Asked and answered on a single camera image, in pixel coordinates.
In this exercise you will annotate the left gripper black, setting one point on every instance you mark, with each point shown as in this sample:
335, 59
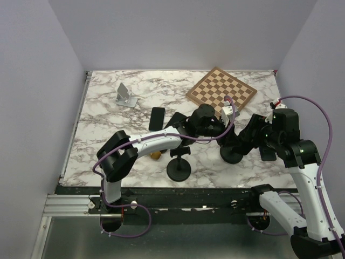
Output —
229, 139

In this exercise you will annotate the teal smartphone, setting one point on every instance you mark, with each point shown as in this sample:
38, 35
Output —
156, 119

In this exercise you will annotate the black front table rail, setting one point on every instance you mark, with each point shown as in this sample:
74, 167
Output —
169, 205

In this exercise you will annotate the black back round-base stand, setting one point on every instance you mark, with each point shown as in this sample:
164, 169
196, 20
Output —
229, 156

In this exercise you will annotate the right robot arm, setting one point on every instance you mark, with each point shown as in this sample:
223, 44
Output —
317, 233

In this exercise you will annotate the wooden chessboard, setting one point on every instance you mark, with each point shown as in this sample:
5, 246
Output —
217, 84

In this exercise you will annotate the silver phone stand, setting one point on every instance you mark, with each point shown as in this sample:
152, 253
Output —
124, 97

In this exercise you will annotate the black phone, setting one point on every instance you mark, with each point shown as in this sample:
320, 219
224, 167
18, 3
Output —
247, 141
177, 117

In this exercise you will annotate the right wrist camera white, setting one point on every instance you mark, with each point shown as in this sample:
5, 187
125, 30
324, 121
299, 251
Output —
274, 106

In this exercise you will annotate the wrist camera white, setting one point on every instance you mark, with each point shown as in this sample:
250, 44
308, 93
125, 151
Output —
274, 106
228, 114

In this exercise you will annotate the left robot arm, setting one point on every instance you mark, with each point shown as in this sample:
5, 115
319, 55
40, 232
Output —
118, 155

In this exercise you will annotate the black folding phone stand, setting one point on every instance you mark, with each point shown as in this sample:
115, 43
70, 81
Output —
267, 154

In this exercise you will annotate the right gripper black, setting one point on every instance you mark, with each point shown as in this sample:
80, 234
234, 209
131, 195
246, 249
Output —
260, 123

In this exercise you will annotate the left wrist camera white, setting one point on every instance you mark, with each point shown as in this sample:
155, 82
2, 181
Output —
228, 114

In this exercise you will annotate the black round-base phone stand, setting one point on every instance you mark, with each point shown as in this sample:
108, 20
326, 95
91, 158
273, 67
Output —
178, 169

